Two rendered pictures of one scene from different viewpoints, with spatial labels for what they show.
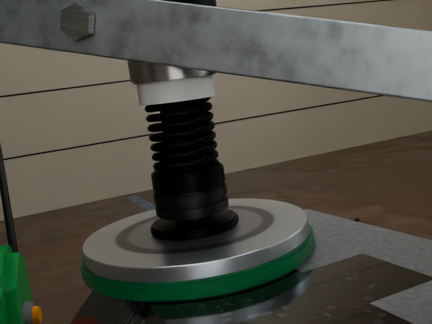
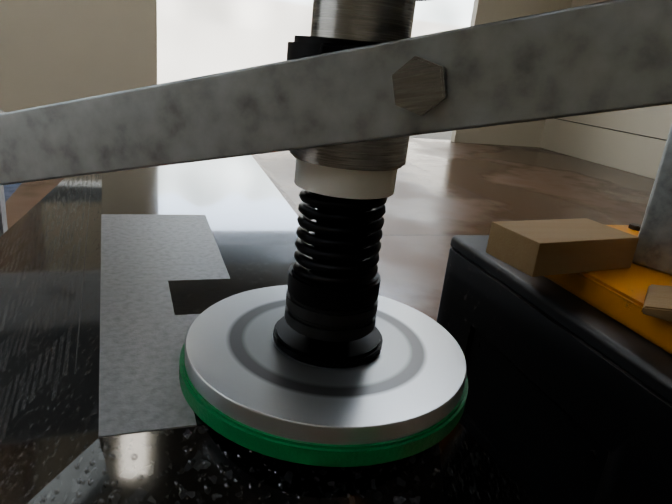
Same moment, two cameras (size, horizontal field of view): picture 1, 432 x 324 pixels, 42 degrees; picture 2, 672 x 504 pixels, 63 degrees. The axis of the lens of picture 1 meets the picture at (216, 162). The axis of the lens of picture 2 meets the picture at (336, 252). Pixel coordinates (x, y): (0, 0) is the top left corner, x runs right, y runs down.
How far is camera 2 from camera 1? 0.89 m
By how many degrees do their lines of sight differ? 151
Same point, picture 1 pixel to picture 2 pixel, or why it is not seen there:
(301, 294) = not seen: hidden behind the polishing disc
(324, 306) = (257, 283)
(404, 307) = (216, 271)
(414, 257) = (147, 298)
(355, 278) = (214, 295)
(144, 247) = (384, 320)
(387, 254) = (159, 307)
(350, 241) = (160, 333)
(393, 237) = (119, 324)
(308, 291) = not seen: hidden behind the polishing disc
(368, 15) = not seen: outside the picture
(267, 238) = (266, 294)
